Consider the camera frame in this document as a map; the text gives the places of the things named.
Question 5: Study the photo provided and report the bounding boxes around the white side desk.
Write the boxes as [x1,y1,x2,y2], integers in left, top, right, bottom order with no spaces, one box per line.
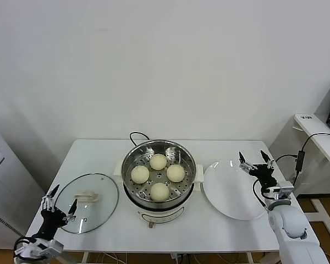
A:
[269,113,330,239]

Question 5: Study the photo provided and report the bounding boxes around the white round plate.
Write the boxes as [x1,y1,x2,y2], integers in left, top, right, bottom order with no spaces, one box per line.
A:
[202,159,272,221]

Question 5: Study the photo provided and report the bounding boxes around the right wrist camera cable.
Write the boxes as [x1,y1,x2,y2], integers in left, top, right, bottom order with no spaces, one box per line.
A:
[252,177,269,212]

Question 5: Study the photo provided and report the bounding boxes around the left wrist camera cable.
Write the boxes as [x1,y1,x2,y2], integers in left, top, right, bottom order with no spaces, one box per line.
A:
[13,236,45,261]

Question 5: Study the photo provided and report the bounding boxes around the glass lid with cream handle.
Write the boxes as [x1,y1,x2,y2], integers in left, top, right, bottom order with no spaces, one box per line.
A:
[53,172,119,234]

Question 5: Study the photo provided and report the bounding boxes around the white electric cooker base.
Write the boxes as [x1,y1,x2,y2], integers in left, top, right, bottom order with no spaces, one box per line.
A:
[113,162,205,229]

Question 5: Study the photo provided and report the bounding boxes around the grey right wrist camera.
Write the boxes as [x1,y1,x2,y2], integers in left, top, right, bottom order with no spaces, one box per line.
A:
[266,186,295,200]

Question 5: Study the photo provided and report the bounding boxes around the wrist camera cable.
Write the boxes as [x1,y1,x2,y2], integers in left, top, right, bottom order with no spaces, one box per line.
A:
[13,236,45,261]
[252,177,269,212]

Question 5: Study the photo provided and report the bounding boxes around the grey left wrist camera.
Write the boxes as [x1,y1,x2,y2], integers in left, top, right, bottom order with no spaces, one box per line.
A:
[30,238,64,259]

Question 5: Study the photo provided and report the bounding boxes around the perforated steel steamer basket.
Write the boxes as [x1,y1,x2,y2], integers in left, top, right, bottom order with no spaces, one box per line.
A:
[121,139,197,204]

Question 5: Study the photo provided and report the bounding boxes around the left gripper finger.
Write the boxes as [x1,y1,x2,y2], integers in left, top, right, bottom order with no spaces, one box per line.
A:
[41,184,61,212]
[62,199,78,223]

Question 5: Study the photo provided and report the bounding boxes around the white cabinet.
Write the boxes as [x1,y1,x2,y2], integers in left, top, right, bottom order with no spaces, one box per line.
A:
[0,120,46,248]

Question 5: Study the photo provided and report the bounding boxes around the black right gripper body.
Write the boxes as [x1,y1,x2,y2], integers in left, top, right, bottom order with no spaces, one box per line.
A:
[249,163,278,190]

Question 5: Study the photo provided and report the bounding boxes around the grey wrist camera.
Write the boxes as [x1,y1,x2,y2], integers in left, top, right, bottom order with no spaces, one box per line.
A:
[266,186,295,200]
[30,238,64,259]

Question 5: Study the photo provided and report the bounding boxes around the thin white cables under table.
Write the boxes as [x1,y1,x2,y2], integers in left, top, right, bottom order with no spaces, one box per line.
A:
[95,252,133,264]

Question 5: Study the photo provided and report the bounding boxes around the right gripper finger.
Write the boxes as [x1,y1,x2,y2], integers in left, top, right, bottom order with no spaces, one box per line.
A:
[238,150,258,173]
[260,149,274,169]

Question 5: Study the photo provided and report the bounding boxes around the black power adapter with cable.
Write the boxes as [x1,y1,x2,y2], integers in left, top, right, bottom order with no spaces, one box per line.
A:
[276,133,330,192]

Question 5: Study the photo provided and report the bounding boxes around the white steamed baozi bun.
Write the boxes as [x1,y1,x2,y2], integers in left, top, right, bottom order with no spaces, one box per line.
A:
[149,153,167,171]
[150,182,171,202]
[166,164,186,183]
[130,165,150,184]

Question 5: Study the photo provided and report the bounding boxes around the black cooker power cable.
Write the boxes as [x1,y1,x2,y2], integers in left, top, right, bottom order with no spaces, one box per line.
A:
[129,131,151,148]

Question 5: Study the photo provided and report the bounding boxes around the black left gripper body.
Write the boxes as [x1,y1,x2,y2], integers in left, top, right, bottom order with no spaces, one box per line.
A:
[40,206,68,237]

